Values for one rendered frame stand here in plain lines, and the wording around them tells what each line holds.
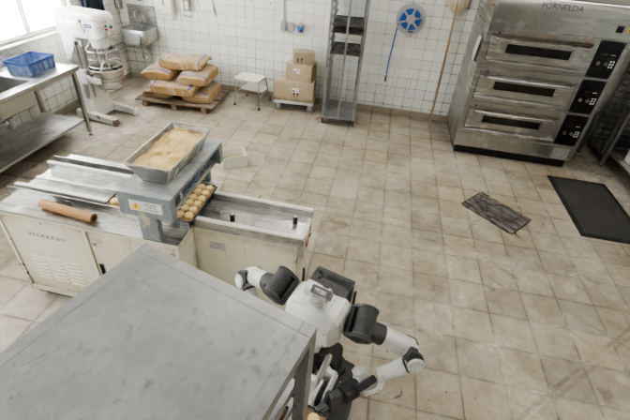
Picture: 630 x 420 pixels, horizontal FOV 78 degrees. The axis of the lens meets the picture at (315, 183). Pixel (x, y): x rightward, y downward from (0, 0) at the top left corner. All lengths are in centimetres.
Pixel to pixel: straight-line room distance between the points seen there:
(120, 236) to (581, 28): 494
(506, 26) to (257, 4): 341
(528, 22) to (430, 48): 147
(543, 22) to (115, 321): 500
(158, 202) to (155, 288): 141
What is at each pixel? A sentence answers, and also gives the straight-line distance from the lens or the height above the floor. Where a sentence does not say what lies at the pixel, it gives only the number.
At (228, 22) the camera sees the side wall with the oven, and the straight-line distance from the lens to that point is 658.
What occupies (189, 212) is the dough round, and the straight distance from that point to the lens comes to 259.
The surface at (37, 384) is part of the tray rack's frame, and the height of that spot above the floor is 182.
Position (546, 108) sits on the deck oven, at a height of 78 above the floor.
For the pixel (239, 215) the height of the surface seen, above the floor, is 84.
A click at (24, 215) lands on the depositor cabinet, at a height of 84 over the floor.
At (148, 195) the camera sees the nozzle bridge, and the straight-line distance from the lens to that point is 235.
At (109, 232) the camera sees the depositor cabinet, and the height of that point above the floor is 83.
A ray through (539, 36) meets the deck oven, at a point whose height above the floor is 159.
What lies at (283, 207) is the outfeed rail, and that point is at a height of 88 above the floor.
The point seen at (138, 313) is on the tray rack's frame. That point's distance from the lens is 92.
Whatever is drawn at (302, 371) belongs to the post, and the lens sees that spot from 95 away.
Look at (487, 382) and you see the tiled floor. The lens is 318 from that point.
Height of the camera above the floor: 251
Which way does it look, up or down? 34 degrees down
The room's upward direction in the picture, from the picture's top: 5 degrees clockwise
